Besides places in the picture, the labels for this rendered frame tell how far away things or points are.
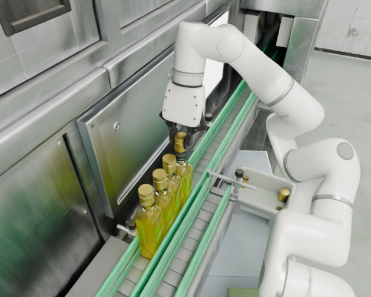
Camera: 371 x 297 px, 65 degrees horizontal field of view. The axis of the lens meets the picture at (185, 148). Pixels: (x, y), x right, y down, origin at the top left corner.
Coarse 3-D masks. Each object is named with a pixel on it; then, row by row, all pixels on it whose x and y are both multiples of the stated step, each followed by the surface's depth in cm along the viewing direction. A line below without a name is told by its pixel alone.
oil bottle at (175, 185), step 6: (168, 180) 79; (174, 180) 79; (180, 180) 81; (168, 186) 78; (174, 186) 78; (180, 186) 82; (174, 192) 79; (180, 192) 83; (180, 198) 85; (180, 204) 87; (180, 210) 89
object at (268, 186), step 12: (240, 168) 117; (252, 180) 119; (264, 180) 116; (276, 180) 114; (240, 192) 117; (252, 192) 117; (264, 192) 117; (276, 192) 117; (252, 204) 104; (264, 204) 112; (276, 204) 112; (288, 204) 104
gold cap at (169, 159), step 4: (164, 156) 75; (168, 156) 75; (172, 156) 75; (164, 160) 74; (168, 160) 74; (172, 160) 74; (164, 164) 75; (168, 164) 74; (172, 164) 75; (164, 168) 76; (168, 168) 75; (172, 168) 76; (168, 172) 76; (172, 172) 76
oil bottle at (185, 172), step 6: (186, 162) 84; (180, 168) 82; (186, 168) 82; (192, 168) 85; (180, 174) 82; (186, 174) 82; (192, 174) 87; (186, 180) 84; (192, 180) 89; (186, 186) 85; (192, 186) 91; (186, 192) 87; (186, 198) 89
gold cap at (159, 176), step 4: (156, 172) 71; (160, 172) 71; (164, 172) 71; (156, 176) 70; (160, 176) 70; (164, 176) 70; (156, 180) 70; (160, 180) 70; (164, 180) 71; (156, 184) 72; (160, 184) 71; (164, 184) 72; (156, 188) 72; (160, 188) 72; (164, 188) 73
